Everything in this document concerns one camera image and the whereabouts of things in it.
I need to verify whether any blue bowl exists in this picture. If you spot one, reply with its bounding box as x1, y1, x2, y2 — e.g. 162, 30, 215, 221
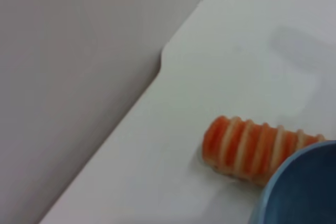
249, 140, 336, 224

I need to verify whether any orange striped toy bread roll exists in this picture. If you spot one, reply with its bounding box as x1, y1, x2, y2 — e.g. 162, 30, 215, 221
202, 115, 326, 187

